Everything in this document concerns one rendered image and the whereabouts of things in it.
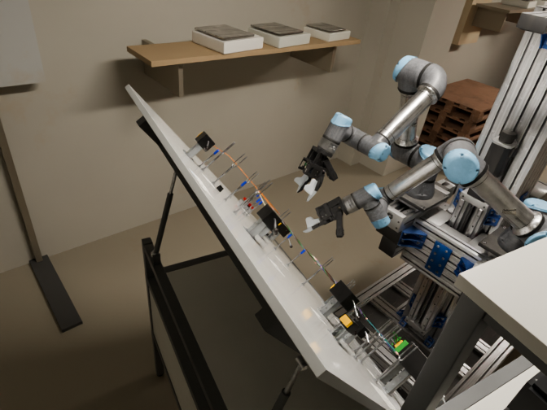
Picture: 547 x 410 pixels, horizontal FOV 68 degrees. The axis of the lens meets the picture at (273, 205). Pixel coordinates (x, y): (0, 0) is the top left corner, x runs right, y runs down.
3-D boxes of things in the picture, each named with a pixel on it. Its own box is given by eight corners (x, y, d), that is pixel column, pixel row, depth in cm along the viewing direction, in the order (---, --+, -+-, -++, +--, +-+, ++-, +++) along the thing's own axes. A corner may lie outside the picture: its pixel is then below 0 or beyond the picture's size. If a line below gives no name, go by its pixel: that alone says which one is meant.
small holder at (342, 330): (347, 351, 100) (366, 335, 100) (337, 342, 94) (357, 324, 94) (336, 338, 103) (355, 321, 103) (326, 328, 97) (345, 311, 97)
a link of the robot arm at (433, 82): (461, 87, 164) (380, 170, 158) (438, 79, 171) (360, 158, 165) (461, 65, 155) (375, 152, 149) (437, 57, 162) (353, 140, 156)
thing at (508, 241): (506, 231, 181) (516, 213, 175) (540, 250, 172) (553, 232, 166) (491, 243, 172) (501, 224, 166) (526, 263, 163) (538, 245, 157)
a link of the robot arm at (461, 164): (562, 226, 155) (461, 132, 149) (572, 250, 143) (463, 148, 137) (532, 242, 162) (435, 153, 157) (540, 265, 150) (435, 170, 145)
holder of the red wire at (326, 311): (335, 333, 110) (365, 307, 110) (313, 303, 121) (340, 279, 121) (343, 341, 112) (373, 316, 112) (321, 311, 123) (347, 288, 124)
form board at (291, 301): (432, 447, 130) (436, 442, 130) (317, 378, 56) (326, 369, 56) (263, 231, 211) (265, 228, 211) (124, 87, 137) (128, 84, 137)
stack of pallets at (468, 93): (445, 132, 576) (466, 77, 532) (496, 154, 531) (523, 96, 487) (398, 150, 511) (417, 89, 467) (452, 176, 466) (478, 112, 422)
